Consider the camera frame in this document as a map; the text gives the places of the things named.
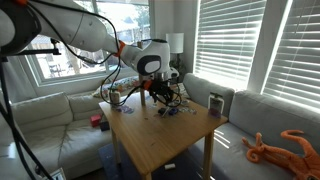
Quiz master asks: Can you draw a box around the clear plastic packet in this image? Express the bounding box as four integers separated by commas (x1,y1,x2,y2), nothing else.
179,106,198,116

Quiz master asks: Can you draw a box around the small blue toy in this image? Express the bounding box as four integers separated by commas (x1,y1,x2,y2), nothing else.
167,107,180,117

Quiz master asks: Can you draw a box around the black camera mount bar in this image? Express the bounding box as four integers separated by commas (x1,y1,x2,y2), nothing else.
0,38,63,63

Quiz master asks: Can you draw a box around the wide white window blind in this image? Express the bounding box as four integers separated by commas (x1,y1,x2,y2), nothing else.
193,0,268,92

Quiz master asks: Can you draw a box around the purple printed card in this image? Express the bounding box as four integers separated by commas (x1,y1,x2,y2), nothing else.
115,103,135,115

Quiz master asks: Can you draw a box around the white cylindrical can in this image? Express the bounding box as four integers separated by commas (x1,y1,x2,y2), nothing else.
108,90,122,108

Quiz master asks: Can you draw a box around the printed magazine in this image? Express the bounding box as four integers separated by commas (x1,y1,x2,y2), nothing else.
176,82,192,100

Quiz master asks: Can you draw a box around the colourful printed cloth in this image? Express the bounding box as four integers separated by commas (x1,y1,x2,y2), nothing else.
92,77,141,99

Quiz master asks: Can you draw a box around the white shade floor lamp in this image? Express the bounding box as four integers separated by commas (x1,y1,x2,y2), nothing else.
165,32,185,83

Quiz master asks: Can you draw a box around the orange octopus plush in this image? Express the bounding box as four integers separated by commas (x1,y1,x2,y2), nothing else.
241,129,320,180

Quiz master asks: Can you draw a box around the white leather sofa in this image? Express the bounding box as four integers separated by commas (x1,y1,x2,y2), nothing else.
0,89,117,180

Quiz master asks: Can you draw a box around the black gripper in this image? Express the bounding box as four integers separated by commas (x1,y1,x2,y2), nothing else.
144,71,181,107

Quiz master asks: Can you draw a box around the dark blue rug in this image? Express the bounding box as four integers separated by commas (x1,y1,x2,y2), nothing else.
97,142,214,180

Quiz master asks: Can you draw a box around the small dark box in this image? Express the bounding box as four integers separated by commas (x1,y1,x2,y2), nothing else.
99,113,111,132

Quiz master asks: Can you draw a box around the grey fabric sofa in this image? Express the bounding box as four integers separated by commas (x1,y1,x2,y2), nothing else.
182,72,320,180

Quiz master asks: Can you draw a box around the upright wooden pole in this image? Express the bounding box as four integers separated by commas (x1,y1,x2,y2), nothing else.
136,41,147,107

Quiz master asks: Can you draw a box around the small red box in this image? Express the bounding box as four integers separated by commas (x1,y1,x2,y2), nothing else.
89,113,103,128

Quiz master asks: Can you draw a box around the large glass window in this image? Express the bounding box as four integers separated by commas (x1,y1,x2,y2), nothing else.
15,0,152,87

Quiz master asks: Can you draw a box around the wooden table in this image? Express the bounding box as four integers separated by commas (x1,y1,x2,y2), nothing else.
98,87,230,180

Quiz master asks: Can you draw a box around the flat printed card pack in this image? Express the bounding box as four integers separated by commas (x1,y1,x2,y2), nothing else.
178,98,191,108

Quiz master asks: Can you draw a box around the white bordered board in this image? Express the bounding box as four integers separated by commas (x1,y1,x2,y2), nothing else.
42,167,67,180

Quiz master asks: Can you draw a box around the small white block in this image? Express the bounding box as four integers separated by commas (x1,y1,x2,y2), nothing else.
164,162,177,171

